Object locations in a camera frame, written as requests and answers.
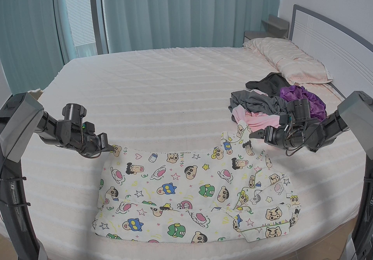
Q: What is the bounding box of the grey bedside table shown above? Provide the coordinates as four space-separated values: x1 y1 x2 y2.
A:
244 14 289 41

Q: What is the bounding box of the cream pillow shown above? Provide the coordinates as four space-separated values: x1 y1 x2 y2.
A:
243 37 333 85

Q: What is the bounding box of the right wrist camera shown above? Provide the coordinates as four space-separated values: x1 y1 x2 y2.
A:
277 112 292 129

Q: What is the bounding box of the pink garment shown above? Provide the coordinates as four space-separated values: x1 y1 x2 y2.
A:
232 106 282 133

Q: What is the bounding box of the white printed pyjama top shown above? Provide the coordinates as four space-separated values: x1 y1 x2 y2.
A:
92 125 302 244

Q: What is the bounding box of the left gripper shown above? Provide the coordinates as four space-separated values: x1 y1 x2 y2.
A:
83 132 109 157

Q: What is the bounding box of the black garment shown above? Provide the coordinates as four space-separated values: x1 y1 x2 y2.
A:
246 73 289 98

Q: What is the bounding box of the grey garment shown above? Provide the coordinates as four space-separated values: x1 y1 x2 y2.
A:
229 90 294 117

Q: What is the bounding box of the purple garment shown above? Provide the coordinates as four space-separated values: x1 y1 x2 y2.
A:
280 85 327 121

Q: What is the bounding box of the window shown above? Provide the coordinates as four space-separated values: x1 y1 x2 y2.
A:
52 0 110 59

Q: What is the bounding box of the blue-green curtain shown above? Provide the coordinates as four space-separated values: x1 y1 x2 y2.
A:
0 0 65 96
102 0 281 53

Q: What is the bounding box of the bed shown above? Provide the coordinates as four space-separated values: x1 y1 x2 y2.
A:
0 4 373 260

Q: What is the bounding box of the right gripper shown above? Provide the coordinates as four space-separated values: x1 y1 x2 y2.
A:
264 126 289 148

